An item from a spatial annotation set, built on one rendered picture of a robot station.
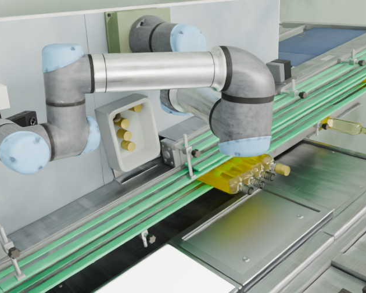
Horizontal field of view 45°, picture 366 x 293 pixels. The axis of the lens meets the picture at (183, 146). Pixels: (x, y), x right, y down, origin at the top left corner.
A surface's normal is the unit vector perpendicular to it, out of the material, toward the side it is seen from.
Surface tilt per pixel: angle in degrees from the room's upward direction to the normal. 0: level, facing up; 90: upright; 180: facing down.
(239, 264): 90
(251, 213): 90
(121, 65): 38
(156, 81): 33
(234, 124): 74
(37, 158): 0
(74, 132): 11
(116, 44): 90
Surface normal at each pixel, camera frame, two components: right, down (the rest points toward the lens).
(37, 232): -0.15, -0.89
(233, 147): -0.51, 0.32
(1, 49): 0.65, 0.24
